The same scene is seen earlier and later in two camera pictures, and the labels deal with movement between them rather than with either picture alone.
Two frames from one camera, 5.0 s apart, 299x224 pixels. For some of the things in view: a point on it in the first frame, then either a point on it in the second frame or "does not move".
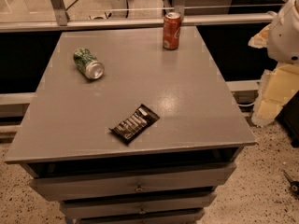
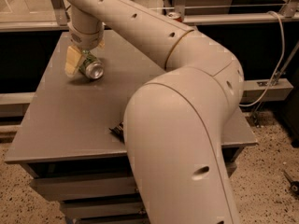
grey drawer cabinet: x=169 y=174 does not move
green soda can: x=88 y=63 does not move
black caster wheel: x=293 y=185 does not move
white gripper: x=285 y=37 → x=86 y=38
